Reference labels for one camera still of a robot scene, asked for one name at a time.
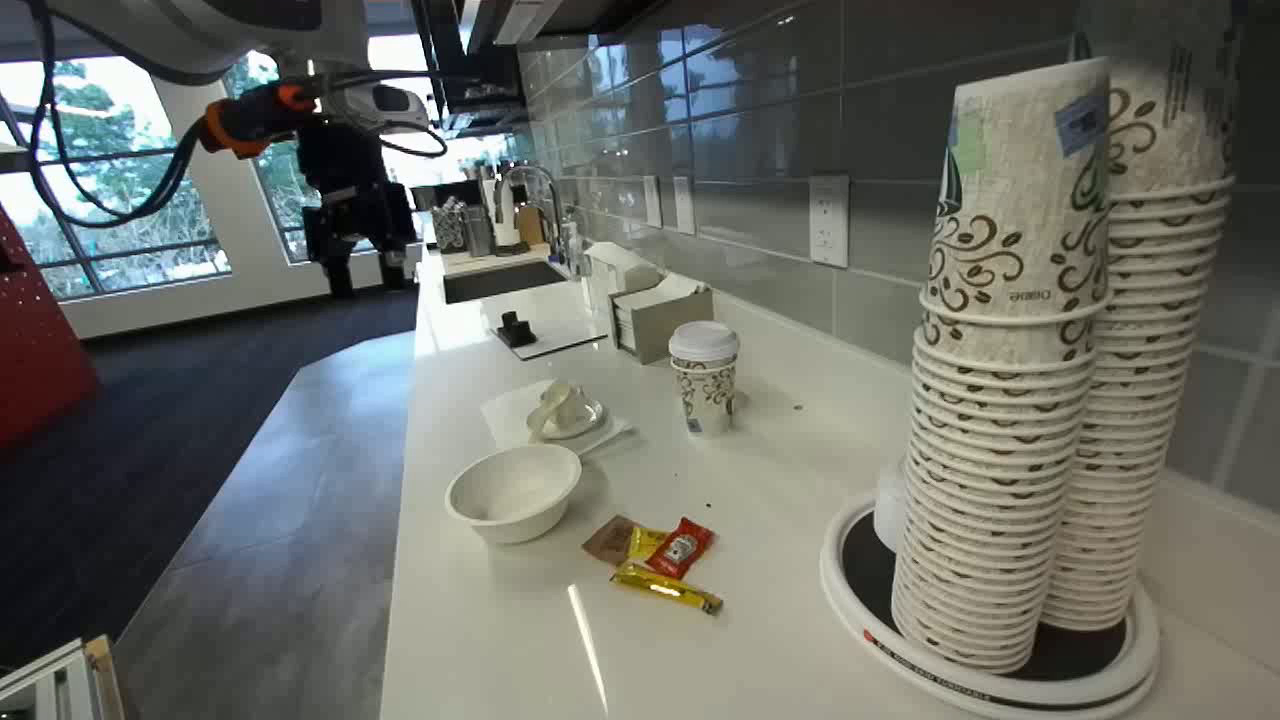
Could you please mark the red furniture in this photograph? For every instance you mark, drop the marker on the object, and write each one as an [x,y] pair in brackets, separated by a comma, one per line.
[34,346]

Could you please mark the round white cup tray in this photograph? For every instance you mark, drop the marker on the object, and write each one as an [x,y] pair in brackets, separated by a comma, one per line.
[1064,660]

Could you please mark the red sauce packet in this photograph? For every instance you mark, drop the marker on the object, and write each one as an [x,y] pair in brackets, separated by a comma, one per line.
[682,551]

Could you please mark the metal napkin holder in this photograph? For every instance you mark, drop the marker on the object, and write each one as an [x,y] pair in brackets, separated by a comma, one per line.
[654,320]

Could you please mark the white framed object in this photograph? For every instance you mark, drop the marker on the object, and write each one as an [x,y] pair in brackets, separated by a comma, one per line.
[55,683]

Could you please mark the white flat board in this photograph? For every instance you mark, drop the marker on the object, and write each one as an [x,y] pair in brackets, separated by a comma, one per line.
[560,340]

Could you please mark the white teacup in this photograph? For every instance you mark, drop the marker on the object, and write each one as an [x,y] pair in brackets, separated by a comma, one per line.
[560,405]

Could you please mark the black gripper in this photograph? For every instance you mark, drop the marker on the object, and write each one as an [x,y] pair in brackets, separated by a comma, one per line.
[340,164]

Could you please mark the brown sauce packet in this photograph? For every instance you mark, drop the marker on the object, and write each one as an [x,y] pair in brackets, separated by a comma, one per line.
[607,537]

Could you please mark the white bowl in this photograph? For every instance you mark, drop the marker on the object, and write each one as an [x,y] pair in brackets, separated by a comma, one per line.
[513,485]

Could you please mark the black plastic block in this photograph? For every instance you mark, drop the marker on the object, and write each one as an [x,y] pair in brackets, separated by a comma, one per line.
[519,329]

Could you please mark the clear acrylic box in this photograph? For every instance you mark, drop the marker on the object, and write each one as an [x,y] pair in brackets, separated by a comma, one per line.
[612,264]

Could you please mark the white napkin mat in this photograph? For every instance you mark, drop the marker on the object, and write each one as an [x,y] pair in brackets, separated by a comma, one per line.
[509,418]

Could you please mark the countertop sink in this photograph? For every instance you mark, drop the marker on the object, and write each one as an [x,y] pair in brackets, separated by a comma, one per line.
[502,282]

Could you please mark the white wall outlet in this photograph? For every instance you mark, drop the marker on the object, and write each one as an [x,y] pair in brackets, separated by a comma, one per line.
[831,221]
[682,203]

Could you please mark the small yellow sauce packet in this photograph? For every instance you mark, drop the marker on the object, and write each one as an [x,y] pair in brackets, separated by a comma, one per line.
[644,546]

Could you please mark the white blank wall plate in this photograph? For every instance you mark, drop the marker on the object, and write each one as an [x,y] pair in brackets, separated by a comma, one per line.
[648,203]

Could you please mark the lidded patterned paper cup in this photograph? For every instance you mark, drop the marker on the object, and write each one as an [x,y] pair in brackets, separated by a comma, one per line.
[702,372]

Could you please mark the stack of patterned paper cups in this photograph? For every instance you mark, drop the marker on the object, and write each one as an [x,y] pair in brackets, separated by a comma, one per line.
[1155,346]
[1001,401]

